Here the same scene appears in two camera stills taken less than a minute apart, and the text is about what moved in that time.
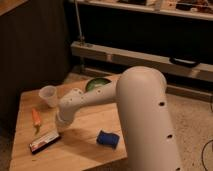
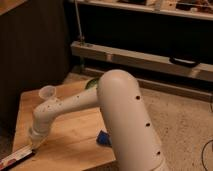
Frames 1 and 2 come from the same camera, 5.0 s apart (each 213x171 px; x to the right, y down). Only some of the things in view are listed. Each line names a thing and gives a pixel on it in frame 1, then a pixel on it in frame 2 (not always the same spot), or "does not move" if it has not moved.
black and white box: [44, 142] to [14, 158]
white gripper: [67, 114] to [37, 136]
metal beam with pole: [130, 59] does not move
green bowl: [96, 81] does not move
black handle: [184, 62] does not move
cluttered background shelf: [199, 9] does not move
